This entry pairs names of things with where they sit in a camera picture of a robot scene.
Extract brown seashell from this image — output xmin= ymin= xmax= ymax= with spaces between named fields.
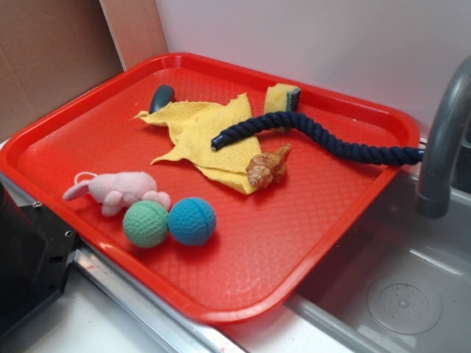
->
xmin=246 ymin=143 xmax=291 ymax=188

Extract red plastic tray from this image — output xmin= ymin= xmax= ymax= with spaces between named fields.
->
xmin=1 ymin=53 xmax=399 ymax=324

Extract dark blue rope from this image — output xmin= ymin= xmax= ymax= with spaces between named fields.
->
xmin=210 ymin=112 xmax=425 ymax=168

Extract brown cardboard panel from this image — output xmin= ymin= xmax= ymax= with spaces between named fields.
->
xmin=1 ymin=1 xmax=168 ymax=140

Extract yellow sponge with scourer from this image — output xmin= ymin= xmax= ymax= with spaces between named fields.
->
xmin=264 ymin=83 xmax=302 ymax=114

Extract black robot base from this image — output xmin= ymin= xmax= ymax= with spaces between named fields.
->
xmin=1 ymin=185 xmax=77 ymax=340

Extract green textured ball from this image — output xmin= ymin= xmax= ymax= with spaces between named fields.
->
xmin=123 ymin=200 xmax=169 ymax=249

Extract yellow cloth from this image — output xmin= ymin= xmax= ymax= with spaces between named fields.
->
xmin=135 ymin=93 xmax=262 ymax=195

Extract pink plush bunny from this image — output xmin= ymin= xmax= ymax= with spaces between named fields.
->
xmin=63 ymin=171 xmax=171 ymax=217

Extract dark green oval object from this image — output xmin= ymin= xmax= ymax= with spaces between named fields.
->
xmin=149 ymin=85 xmax=175 ymax=113

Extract grey sink basin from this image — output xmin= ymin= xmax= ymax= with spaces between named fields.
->
xmin=220 ymin=138 xmax=471 ymax=353

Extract grey faucet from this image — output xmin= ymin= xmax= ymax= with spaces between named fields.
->
xmin=414 ymin=57 xmax=470 ymax=218

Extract blue textured ball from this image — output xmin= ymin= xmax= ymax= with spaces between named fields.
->
xmin=169 ymin=198 xmax=217 ymax=246

